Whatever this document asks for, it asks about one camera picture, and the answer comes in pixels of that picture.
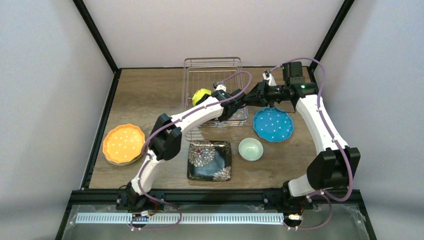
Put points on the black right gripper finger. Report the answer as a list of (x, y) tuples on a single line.
[(251, 101), (254, 94)]

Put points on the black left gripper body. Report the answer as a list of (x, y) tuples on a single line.
[(230, 108)]

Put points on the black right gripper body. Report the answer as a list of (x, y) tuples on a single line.
[(261, 92)]

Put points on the yellow green bowl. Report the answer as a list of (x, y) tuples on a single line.
[(200, 94)]

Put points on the metal wire dish rack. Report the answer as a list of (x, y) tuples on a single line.
[(202, 73)]

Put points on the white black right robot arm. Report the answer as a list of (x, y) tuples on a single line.
[(332, 171)]

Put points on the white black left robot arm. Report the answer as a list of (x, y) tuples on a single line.
[(164, 142)]

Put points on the blue polka dot plate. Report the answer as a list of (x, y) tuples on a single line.
[(273, 125)]

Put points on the pale green glass bowl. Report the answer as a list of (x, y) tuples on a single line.
[(250, 149)]

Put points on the black floral square plate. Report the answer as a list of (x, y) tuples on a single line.
[(209, 161)]

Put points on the orange polka dot plate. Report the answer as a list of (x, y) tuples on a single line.
[(123, 144)]

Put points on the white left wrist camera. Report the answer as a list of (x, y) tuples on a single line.
[(219, 88)]

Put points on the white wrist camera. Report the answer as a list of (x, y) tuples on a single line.
[(219, 88), (269, 78)]

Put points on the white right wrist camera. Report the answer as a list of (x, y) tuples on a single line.
[(269, 78)]

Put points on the black aluminium frame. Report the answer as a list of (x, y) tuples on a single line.
[(226, 197)]

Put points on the white slotted cable duct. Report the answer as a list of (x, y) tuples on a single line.
[(184, 218)]

